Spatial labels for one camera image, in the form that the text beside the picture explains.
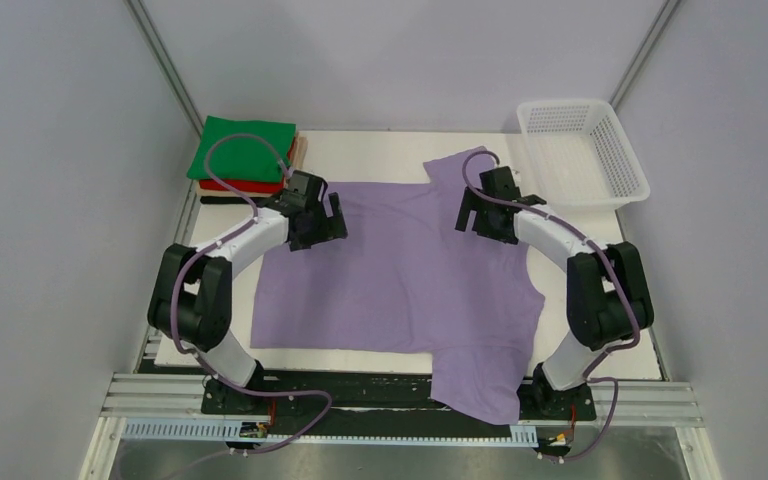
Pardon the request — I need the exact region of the lavender t shirt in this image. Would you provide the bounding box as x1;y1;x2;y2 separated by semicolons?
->
251;147;545;425

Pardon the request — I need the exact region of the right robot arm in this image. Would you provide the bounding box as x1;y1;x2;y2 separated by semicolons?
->
455;167;654;418

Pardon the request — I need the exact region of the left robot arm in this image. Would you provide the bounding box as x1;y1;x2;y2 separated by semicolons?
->
147;171;348;413

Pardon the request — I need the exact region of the beige folded t shirt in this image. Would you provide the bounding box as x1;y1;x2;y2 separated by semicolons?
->
194;131;308;197

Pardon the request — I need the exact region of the red folded t shirt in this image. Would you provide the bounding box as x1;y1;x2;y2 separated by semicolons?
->
187;143;296;194

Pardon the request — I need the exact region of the green folded t shirt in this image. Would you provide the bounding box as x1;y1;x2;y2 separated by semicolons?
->
187;116;297;183

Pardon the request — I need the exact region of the black folded t shirt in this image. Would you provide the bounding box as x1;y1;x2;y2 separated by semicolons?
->
199;196;272;207

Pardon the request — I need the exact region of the white plastic basket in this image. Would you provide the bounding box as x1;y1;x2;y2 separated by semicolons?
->
516;98;651;211

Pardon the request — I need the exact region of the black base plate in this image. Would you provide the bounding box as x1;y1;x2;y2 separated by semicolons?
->
201;368;597;441

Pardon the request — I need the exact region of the white slotted cable duct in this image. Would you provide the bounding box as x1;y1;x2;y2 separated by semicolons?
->
122;417;539;446

